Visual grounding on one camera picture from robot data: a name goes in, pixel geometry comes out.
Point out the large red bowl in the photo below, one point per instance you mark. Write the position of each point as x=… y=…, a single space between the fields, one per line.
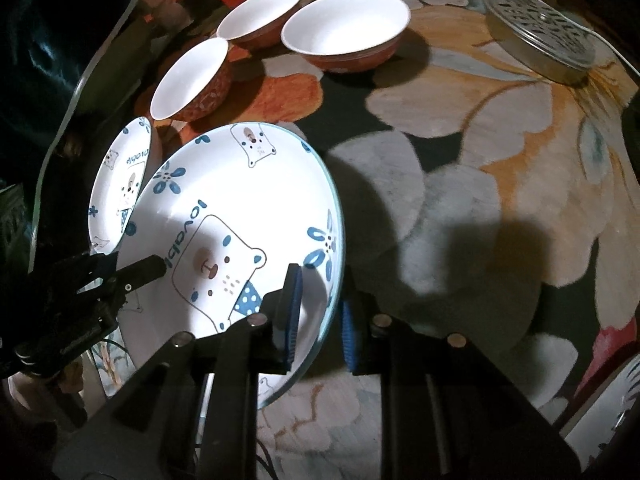
x=345 y=25

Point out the dark shiny cloth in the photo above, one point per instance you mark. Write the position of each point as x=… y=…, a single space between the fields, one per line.
x=50 y=35

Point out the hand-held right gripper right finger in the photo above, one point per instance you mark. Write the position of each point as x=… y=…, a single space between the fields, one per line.
x=350 y=337

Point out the medium red bowl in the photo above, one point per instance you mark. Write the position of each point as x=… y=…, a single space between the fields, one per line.
x=260 y=12

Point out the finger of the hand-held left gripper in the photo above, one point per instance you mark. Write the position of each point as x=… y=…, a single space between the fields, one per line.
x=82 y=266
x=147 y=270

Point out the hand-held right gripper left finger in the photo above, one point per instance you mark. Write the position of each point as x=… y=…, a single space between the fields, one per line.
x=295 y=312

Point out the round perforated metal tin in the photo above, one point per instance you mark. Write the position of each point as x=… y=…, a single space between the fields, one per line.
x=540 y=25

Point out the small red bowl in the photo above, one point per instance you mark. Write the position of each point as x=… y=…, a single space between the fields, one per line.
x=192 y=80

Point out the large bear print plate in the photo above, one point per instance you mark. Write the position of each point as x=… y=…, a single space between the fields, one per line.
x=225 y=200

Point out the small bear print plate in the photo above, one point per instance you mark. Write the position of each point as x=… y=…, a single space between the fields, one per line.
x=125 y=180

